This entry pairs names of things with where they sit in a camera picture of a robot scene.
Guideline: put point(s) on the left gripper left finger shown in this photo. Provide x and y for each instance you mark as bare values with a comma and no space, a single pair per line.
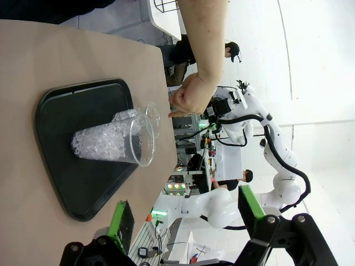
122,224

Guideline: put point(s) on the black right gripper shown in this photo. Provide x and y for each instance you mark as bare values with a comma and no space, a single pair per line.
222,108

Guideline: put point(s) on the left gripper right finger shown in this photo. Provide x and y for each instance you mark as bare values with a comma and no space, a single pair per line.
245,213

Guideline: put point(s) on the clear plastic cup with ice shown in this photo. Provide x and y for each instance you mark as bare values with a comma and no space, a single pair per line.
97,144
154,116

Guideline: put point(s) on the person's left forearm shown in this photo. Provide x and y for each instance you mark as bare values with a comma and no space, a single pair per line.
208,36

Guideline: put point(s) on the person's left hand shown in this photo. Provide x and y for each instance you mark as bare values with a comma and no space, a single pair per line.
194,94

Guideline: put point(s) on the black-haired person in black shirt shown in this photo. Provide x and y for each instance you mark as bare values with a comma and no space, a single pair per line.
230,183

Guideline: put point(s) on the small black box device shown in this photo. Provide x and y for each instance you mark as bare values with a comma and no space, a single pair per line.
142,252

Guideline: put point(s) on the white machine cabinet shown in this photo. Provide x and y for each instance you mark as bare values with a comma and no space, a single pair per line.
230,160

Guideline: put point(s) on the black plastic serving tray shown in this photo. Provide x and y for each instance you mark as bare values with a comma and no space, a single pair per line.
83,183

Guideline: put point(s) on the seated person with black cap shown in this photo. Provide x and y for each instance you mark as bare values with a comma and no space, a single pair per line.
180,55

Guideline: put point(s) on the white side table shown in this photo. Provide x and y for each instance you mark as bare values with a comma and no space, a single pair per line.
166,22

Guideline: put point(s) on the person in black sweater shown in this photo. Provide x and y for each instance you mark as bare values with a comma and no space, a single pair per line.
41,8

